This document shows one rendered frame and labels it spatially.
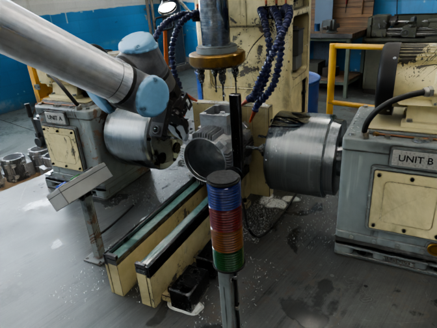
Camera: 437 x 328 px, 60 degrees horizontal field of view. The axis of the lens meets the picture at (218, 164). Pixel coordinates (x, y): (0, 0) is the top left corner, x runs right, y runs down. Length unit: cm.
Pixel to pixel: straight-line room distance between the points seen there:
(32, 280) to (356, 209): 93
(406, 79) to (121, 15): 711
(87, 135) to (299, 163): 78
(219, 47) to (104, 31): 648
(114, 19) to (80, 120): 635
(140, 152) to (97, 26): 628
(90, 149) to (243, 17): 72
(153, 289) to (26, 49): 60
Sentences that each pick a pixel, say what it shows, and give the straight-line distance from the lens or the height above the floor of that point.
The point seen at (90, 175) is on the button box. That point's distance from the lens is 110.
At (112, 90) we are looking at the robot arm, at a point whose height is 135.
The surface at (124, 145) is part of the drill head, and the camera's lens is 137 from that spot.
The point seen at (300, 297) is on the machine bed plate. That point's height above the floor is 80.
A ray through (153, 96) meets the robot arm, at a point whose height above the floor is 132.
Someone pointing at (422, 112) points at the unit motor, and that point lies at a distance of 106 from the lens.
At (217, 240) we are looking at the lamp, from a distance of 70.
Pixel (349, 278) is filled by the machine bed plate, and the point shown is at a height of 80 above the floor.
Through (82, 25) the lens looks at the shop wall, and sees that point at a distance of 738.
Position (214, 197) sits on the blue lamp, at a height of 119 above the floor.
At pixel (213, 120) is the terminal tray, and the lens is 125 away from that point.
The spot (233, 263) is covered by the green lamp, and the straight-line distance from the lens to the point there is 73.
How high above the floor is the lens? 151
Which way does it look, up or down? 25 degrees down
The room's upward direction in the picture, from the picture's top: 4 degrees counter-clockwise
